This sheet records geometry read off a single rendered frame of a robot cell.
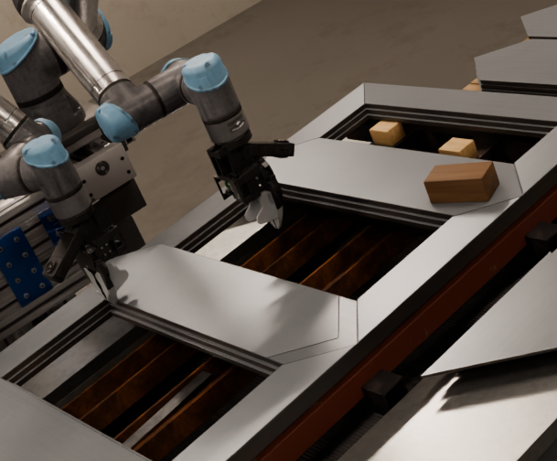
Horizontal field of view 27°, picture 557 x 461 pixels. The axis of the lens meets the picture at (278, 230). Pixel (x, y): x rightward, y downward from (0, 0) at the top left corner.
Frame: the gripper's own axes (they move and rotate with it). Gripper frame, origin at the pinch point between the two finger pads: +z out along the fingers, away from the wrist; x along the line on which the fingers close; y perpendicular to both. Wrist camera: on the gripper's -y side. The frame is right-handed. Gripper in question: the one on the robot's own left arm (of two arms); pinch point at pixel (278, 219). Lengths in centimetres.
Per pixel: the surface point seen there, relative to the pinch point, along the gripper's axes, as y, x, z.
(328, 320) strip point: 15.1, 27.2, 5.9
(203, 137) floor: -138, -260, 90
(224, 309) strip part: 20.2, 3.5, 5.9
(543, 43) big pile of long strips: -81, 1, 5
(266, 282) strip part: 10.8, 5.3, 5.9
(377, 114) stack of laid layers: -50, -24, 8
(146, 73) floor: -187, -376, 90
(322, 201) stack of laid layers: -16.8, -8.8, 8.0
